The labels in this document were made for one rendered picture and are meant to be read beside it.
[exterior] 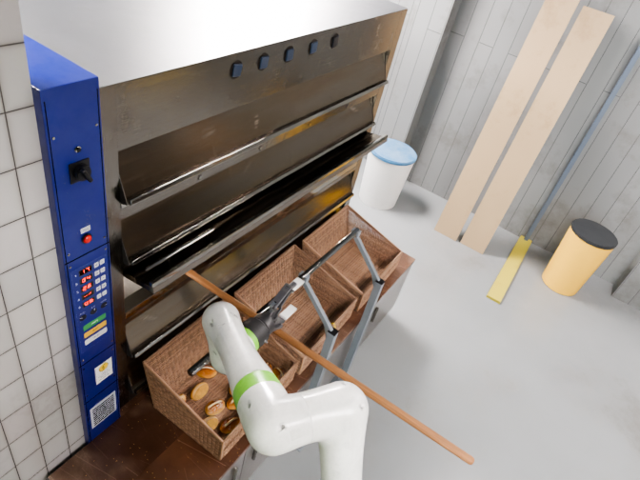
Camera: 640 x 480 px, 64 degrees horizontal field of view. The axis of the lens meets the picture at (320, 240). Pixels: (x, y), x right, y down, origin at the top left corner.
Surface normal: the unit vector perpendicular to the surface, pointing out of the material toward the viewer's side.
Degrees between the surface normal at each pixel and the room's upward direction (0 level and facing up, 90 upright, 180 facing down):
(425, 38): 90
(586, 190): 90
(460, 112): 90
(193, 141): 70
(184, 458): 0
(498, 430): 0
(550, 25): 80
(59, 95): 90
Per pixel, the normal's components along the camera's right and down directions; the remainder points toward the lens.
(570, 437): 0.21, -0.76
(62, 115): 0.81, 0.48
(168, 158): 0.83, 0.20
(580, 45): -0.49, 0.31
